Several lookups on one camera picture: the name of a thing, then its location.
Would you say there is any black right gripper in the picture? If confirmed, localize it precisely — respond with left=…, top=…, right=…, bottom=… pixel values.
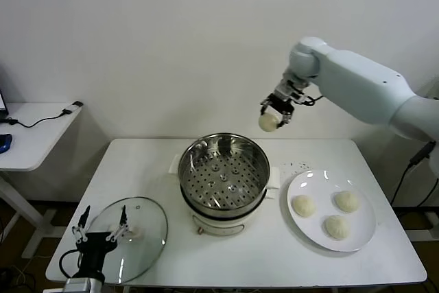
left=259, top=93, right=296, bottom=128

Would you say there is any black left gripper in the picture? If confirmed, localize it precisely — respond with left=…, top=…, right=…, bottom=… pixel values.
left=71, top=205, right=130, bottom=279

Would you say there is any white steamed baozi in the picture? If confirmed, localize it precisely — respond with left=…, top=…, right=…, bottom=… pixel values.
left=334, top=189, right=361, bottom=213
left=324, top=215, right=351, bottom=241
left=258, top=109, right=281, bottom=132
left=291, top=195, right=316, bottom=219

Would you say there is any round glass pot lid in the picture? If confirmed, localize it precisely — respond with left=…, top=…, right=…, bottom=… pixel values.
left=82, top=196, right=169, bottom=285

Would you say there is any perforated steel steamer basket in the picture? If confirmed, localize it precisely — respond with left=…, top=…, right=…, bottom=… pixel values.
left=178, top=132, right=271, bottom=220

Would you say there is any white side table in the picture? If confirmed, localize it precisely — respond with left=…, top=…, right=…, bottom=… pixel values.
left=0, top=102, right=85, bottom=259

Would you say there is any white electric cooking pot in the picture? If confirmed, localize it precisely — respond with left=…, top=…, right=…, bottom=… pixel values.
left=168, top=154, right=281, bottom=237

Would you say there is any grey adapter box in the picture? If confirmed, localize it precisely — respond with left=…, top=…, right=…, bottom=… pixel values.
left=61, top=101, right=84, bottom=115

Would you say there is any white round plate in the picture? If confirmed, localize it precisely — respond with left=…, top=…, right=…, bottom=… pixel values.
left=286, top=169, right=377, bottom=252

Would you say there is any blue computer mouse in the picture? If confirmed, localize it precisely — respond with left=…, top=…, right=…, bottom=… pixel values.
left=0, top=134, right=14, bottom=154

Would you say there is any black laptop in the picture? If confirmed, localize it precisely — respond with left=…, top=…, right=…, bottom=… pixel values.
left=0, top=86, right=10, bottom=119

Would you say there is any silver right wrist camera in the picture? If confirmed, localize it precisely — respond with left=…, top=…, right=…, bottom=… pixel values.
left=289, top=89, right=309, bottom=106

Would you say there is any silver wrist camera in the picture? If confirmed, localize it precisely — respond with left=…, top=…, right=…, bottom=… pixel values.
left=63, top=278, right=93, bottom=293
left=289, top=89, right=309, bottom=106

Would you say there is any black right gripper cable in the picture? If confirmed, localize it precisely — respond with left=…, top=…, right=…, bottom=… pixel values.
left=305, top=94, right=325, bottom=107

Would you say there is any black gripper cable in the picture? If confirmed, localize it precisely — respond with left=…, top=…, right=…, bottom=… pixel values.
left=305, top=94, right=325, bottom=107
left=60, top=248, right=82, bottom=279

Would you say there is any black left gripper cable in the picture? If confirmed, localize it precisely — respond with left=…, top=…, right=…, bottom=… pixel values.
left=60, top=248, right=82, bottom=279

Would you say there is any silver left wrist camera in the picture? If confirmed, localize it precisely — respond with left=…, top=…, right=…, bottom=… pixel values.
left=63, top=278, right=93, bottom=293

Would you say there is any cable bundle on floor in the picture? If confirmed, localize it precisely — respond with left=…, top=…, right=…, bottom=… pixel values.
left=0, top=265, right=35, bottom=293

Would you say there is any black cable on side table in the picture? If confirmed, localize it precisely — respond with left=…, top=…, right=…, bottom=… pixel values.
left=0, top=109, right=75, bottom=129

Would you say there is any black power adapter cable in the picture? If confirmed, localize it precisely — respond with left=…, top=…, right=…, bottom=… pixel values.
left=390, top=141, right=437, bottom=207

